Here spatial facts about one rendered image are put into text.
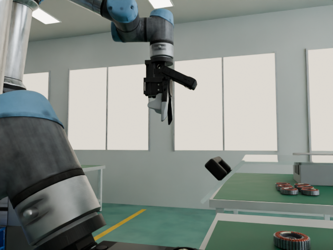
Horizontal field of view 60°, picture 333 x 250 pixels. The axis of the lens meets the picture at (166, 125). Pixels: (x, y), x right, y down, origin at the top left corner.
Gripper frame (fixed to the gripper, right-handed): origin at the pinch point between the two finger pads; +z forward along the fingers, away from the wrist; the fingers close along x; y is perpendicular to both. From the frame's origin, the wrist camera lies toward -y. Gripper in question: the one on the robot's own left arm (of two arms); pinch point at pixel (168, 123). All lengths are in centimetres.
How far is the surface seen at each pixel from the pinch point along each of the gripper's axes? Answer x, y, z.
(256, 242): -18, -28, 40
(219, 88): -412, -31, -92
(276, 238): -13, -34, 37
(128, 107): -436, 137, -64
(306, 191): -119, -77, 38
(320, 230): -35, -55, 40
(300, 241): -11, -41, 37
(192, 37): -419, 16, -186
